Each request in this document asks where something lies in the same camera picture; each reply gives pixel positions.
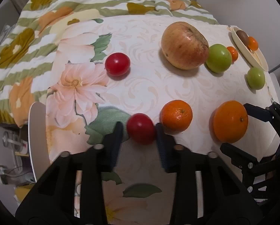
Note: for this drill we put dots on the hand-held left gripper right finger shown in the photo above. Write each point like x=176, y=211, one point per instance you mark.
x=161, y=138

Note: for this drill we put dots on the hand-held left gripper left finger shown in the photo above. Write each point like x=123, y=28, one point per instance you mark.
x=118, y=133

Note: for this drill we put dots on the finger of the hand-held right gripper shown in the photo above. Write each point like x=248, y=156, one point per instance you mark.
x=257, y=113
x=233, y=151

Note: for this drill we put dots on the red tomato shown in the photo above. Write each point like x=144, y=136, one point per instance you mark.
x=117, y=64
x=141, y=129

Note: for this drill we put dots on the orange mandarin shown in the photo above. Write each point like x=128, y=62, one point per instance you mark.
x=176, y=115

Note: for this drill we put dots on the large orange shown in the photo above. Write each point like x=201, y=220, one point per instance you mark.
x=230, y=121

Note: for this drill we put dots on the small green apple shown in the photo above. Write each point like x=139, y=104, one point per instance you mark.
x=255, y=78

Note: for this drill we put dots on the cream bowl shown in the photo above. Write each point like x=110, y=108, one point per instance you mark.
x=248, y=51

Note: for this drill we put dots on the small orange kumquat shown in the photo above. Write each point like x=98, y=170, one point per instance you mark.
x=252, y=43
x=233, y=52

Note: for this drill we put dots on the large green apple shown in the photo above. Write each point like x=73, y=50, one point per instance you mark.
x=218, y=58

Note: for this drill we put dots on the large red-yellow apple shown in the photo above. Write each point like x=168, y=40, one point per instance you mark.
x=184, y=45

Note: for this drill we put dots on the floral tablecloth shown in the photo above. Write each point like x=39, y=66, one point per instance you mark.
x=135, y=91

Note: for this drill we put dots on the brown kiwi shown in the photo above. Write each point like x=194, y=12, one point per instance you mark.
x=242, y=35

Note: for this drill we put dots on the clear plastic container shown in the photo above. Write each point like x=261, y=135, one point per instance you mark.
x=12, y=143

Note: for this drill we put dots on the floral striped blanket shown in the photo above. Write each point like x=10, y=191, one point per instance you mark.
x=36, y=39

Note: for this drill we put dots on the grey patterned cloth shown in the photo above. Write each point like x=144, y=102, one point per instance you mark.
x=4, y=31

